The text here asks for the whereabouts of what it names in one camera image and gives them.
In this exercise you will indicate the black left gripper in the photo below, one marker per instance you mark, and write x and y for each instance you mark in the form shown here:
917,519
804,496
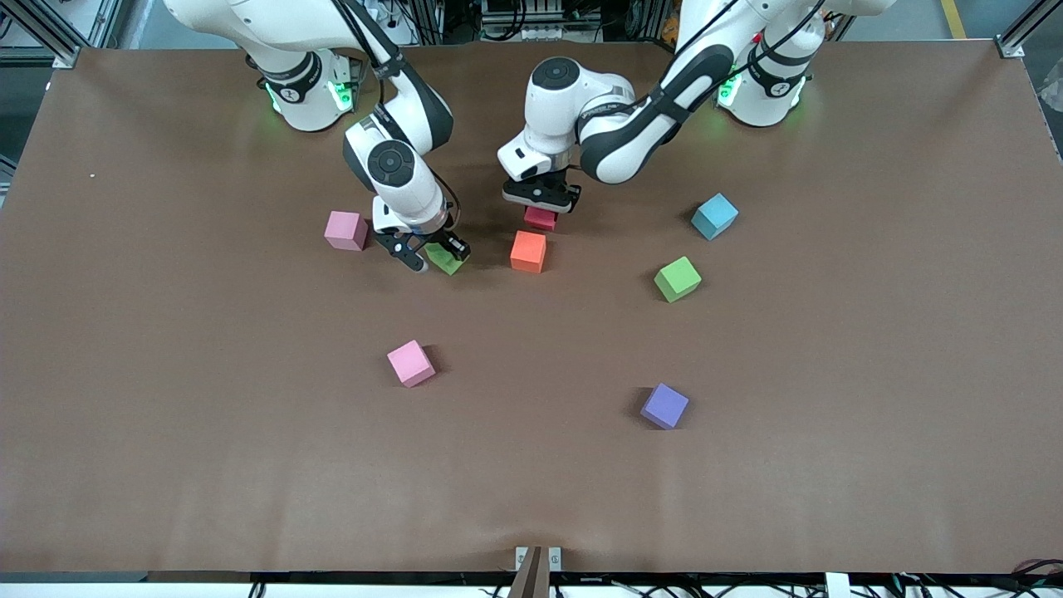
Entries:
556,177

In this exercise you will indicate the pink foam cube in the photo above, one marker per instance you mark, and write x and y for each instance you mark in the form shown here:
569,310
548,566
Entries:
411,363

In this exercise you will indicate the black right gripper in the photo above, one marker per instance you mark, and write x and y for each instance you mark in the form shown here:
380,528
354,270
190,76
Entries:
441,235

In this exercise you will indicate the purple foam cube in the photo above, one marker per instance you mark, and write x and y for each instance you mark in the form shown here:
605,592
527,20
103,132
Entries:
664,406

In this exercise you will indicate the white table edge strip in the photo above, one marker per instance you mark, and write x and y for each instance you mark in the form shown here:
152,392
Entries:
124,591

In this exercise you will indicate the green foam cube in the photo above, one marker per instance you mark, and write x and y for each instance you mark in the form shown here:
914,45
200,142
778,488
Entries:
447,261
678,279

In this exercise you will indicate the lilac foam cube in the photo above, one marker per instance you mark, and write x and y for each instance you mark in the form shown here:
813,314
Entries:
346,230

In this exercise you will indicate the light blue foam cube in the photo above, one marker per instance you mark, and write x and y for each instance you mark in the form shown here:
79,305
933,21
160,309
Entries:
714,216

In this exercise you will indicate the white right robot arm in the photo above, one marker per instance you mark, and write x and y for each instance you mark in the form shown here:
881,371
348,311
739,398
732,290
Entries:
291,25

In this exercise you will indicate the black electronics rack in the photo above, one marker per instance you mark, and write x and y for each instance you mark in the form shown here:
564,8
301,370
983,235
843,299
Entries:
531,18

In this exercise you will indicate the brown upright pole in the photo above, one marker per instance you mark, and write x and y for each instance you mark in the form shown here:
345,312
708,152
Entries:
530,577

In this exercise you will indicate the orange foam cube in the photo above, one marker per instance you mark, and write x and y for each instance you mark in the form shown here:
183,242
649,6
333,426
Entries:
528,252

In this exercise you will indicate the metal bracket with screws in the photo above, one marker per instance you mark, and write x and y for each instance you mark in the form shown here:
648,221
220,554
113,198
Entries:
554,558

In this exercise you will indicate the red foam cube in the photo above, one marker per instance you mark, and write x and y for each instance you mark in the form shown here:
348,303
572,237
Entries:
540,219

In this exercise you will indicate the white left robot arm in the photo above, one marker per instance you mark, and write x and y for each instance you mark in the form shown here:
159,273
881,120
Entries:
631,133

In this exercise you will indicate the aluminium frame post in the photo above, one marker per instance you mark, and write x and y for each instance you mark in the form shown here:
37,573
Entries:
50,33
1026,33

